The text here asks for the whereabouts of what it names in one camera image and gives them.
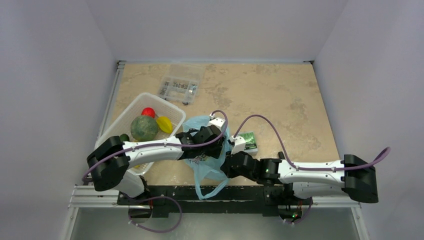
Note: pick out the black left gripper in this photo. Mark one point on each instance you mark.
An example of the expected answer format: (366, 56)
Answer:
(214, 151)

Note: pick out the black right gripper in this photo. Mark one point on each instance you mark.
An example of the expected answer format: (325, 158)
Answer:
(230, 166)

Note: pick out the blue plastic bag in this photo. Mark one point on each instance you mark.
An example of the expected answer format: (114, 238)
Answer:
(206, 167)

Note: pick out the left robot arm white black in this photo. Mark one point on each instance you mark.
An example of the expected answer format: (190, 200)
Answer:
(109, 163)

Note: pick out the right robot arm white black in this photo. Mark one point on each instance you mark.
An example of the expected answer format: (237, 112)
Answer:
(350, 176)

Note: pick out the yellow fake starfruit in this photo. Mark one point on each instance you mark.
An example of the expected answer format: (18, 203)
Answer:
(165, 124)

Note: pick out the green fake fruit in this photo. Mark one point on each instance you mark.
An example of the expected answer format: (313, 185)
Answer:
(144, 128)

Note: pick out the red fake fruit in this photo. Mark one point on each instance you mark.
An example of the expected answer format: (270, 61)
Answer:
(148, 111)

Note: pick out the dark green fake avocado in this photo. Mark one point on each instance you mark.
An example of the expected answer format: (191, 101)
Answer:
(124, 137)

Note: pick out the green circuit board box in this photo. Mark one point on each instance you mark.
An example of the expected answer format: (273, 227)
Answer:
(251, 146)

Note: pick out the white plastic basket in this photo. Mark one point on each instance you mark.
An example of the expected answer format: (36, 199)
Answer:
(129, 112)

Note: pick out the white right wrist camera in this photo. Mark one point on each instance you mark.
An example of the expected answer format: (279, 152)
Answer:
(238, 144)

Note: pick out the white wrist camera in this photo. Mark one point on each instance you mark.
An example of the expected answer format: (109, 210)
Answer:
(238, 144)
(216, 121)

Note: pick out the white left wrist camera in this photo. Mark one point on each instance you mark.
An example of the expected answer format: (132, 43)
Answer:
(216, 121)

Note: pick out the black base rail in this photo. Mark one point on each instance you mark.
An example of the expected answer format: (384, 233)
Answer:
(268, 201)

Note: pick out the aluminium frame rail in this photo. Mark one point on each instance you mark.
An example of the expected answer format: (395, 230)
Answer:
(120, 65)

